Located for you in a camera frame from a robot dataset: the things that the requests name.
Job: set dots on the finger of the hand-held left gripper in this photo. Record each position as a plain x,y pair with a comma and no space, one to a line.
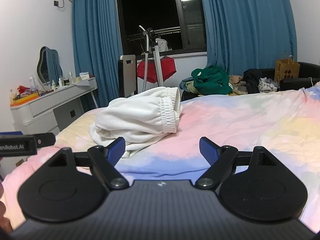
46,139

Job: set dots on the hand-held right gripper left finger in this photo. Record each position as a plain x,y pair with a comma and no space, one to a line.
118,147

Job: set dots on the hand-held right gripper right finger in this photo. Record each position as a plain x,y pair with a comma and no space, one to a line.
207,149

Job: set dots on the white pants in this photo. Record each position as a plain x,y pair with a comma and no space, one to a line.
135,115

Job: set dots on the grey-blue clothes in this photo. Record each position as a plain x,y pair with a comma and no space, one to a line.
188,85

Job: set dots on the person's left hand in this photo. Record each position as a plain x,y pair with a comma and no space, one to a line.
3,221

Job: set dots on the white dressing table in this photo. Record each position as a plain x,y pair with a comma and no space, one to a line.
45,107

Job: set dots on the pastel tie-dye bedsheet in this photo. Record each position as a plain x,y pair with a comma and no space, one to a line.
237,120

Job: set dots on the orange box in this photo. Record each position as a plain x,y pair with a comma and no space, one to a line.
25,98

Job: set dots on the small white bottle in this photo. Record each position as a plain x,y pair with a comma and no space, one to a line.
71,78
60,82
53,86

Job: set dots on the white spray bottle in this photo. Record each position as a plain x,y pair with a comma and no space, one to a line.
31,82

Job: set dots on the green garment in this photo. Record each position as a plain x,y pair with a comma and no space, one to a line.
212,81

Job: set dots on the beige cloth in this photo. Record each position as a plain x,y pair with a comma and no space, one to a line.
238,85

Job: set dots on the white tissue box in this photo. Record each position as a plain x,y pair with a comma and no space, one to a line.
84,76

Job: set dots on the wavy-framed mirror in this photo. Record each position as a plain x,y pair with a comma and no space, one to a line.
48,63

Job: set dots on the red garment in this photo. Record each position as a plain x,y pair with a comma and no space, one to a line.
147,71

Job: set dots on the white grey patterned cloth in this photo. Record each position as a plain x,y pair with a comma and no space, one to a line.
268,85

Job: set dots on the garment steamer stand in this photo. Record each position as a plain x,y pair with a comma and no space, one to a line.
156,60

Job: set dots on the blue curtain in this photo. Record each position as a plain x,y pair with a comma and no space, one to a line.
245,25
95,42

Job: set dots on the white hanging garment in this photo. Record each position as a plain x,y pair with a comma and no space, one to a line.
163,44

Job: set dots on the brown paper bag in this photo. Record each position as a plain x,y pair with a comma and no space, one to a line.
287,70

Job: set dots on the black sofa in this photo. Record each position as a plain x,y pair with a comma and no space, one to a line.
300,82

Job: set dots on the dark window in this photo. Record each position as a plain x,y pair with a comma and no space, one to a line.
150,7

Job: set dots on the black wall socket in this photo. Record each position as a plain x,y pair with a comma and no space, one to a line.
57,3

